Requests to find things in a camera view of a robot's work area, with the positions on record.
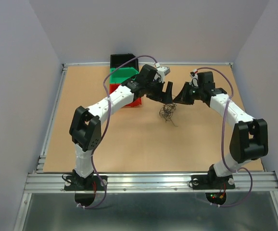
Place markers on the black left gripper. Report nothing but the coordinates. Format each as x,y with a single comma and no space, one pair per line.
162,96

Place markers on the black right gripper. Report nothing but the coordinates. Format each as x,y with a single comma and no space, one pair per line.
182,97

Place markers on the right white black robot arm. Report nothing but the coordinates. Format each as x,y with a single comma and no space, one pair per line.
249,140

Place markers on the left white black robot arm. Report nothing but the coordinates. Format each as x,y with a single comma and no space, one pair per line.
85,128

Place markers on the green plastic bin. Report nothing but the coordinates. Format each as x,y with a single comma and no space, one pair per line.
122,74

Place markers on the red plastic bin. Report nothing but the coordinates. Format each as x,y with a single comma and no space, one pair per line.
137,102

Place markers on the black plastic bin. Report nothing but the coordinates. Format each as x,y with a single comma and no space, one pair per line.
118,59

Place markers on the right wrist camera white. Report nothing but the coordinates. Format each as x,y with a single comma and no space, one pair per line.
194,78

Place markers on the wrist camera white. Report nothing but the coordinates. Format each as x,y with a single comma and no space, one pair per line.
162,72
194,78

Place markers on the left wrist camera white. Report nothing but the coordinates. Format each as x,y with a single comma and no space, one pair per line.
162,72

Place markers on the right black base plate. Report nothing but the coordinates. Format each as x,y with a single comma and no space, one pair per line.
205,182

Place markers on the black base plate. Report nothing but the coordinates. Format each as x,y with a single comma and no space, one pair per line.
205,182
91,183

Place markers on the aluminium frame rail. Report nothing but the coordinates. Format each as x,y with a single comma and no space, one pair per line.
172,182

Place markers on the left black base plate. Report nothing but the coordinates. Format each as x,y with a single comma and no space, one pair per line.
91,183

